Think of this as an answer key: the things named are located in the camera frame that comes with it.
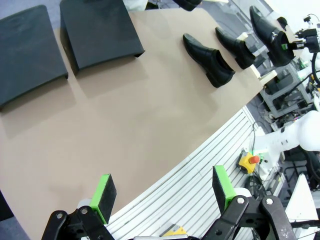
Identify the black cable bundle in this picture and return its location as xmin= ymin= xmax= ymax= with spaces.
xmin=247 ymin=172 xmax=275 ymax=201

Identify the yellow emergency stop button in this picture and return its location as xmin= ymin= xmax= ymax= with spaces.
xmin=238 ymin=150 xmax=261 ymax=175
xmin=159 ymin=224 xmax=188 ymax=238

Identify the grey equipment rack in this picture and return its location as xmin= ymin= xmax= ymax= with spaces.
xmin=259 ymin=59 xmax=316 ymax=121

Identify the black robot cable hose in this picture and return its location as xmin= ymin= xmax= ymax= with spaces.
xmin=264 ymin=51 xmax=320 ymax=101

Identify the black leather dress shoe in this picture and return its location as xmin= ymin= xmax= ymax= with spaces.
xmin=249 ymin=5 xmax=296 ymax=68
xmin=182 ymin=33 xmax=236 ymax=89
xmin=214 ymin=26 xmax=256 ymax=70
xmin=172 ymin=0 xmax=203 ymax=12

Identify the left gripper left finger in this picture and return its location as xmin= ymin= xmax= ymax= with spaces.
xmin=41 ymin=173 xmax=118 ymax=240

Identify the black shoe stand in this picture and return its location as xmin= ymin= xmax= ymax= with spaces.
xmin=59 ymin=0 xmax=146 ymax=76
xmin=0 ymin=4 xmax=69 ymax=112

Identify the black computer mouse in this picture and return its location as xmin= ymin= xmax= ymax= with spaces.
xmin=276 ymin=16 xmax=288 ymax=31

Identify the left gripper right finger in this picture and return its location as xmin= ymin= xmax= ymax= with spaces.
xmin=202 ymin=165 xmax=297 ymax=240

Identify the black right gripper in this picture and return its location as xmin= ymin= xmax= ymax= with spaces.
xmin=281 ymin=34 xmax=320 ymax=54

